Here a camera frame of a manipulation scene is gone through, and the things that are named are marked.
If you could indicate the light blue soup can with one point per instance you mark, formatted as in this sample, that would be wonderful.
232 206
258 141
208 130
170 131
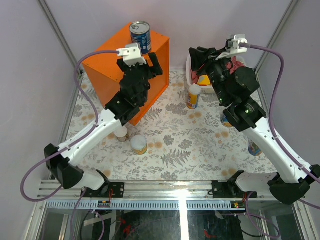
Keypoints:
224 121

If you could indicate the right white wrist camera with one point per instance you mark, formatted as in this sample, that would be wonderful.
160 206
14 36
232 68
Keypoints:
233 47

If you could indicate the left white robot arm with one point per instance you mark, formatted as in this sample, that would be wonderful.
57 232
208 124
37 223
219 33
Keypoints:
85 145

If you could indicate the aluminium front rail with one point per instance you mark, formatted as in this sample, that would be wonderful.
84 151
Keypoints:
149 195

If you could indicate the dark blue tin can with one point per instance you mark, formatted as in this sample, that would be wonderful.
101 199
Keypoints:
140 33

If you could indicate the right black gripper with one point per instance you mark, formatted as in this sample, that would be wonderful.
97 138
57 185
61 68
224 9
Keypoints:
199 56

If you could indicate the pink cloth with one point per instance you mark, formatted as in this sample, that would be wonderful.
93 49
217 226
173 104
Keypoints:
237 62

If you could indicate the yellow can white lid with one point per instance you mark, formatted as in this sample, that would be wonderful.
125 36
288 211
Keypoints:
139 144

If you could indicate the small cup white lid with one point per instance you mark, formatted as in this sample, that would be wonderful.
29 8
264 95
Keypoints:
122 134

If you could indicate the white plastic basket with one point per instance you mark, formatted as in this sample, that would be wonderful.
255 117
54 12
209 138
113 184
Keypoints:
205 89

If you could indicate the yellow cloth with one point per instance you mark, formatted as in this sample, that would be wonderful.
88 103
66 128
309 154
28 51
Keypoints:
204 81

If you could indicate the tall yellow canister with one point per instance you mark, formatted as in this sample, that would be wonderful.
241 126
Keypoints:
194 93

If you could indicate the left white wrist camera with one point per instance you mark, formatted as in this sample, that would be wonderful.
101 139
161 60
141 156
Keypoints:
131 55

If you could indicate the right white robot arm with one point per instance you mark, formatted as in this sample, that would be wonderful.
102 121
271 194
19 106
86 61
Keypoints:
293 176

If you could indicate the blue cup white lid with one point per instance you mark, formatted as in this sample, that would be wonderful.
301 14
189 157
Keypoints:
253 149

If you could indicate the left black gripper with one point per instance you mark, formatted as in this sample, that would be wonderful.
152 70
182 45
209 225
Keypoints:
152 71

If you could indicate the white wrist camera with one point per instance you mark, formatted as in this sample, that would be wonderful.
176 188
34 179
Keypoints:
131 55
233 47

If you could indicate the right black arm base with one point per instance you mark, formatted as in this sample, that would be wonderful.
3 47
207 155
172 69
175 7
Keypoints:
227 189

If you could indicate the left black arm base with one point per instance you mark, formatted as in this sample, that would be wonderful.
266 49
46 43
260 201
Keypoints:
107 190

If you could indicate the orange box cabinet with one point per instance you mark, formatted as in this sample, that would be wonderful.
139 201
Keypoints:
105 75

